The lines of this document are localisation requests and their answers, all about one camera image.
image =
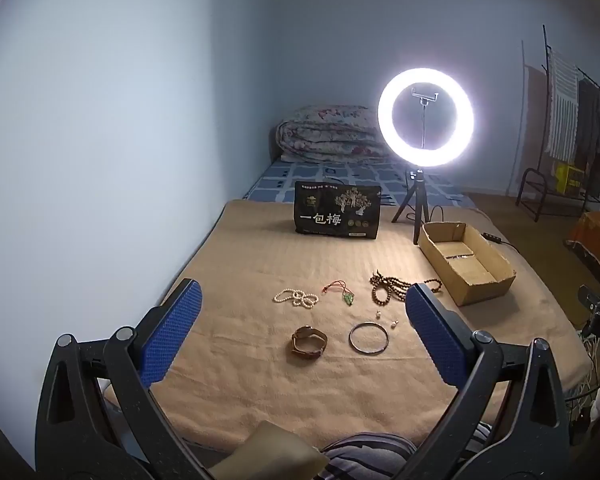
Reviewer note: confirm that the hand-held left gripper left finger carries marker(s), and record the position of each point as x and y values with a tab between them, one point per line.
172	330

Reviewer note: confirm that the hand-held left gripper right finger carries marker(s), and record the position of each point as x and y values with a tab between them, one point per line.
435	335

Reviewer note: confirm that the cardboard box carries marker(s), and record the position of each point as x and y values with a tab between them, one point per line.
480	287

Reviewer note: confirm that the silver metal bangle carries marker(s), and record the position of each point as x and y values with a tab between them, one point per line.
351	340

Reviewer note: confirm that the orange cloth covered box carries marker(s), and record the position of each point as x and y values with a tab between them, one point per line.
597	240

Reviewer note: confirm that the tan blanket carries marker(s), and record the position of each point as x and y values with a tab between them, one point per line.
260	385

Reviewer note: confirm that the person's striped pants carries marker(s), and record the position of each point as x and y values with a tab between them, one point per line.
370	455

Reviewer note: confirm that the black mini tripod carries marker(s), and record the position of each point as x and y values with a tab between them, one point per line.
420	185

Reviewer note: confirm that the yellow box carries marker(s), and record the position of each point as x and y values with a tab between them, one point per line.
569	177

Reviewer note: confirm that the beige cloth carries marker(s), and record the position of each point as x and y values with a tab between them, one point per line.
270	452

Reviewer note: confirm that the black snack bag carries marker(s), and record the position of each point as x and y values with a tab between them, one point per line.
337	210

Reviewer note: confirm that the black metal clothes rack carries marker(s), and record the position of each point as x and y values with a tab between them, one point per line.
527	185

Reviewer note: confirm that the blue patterned bedsheet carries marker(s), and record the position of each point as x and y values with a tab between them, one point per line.
280	180

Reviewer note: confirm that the dark hanging clothes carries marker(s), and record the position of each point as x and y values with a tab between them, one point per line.
592	125

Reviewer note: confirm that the striped hanging towel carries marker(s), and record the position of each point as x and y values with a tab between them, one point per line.
562	105

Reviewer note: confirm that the folded floral quilt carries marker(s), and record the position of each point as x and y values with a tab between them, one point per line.
325	135

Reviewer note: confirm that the phone holder clamp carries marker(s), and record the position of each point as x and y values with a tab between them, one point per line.
424	94

